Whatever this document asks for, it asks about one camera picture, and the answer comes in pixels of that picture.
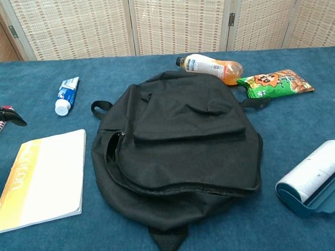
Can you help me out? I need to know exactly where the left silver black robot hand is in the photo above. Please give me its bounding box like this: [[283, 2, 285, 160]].
[[0, 100, 29, 178]]

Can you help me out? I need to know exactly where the white book with yellow spine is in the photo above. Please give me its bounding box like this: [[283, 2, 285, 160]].
[[0, 128, 91, 235]]

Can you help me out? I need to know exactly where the black fabric backpack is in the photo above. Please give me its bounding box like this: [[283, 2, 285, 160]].
[[87, 66, 279, 251]]

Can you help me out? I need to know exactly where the white blue toothpaste tube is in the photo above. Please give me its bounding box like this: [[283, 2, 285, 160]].
[[53, 76, 82, 117]]

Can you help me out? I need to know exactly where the woven folding screen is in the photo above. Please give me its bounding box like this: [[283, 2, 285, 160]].
[[0, 0, 335, 67]]

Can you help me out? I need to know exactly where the orange drink plastic bottle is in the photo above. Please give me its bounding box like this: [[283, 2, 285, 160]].
[[176, 52, 244, 88]]

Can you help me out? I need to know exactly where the green orange snack bag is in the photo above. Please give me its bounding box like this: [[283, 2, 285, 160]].
[[236, 67, 316, 101]]

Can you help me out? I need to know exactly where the teal lint roller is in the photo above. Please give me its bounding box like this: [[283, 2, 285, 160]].
[[273, 139, 335, 219]]

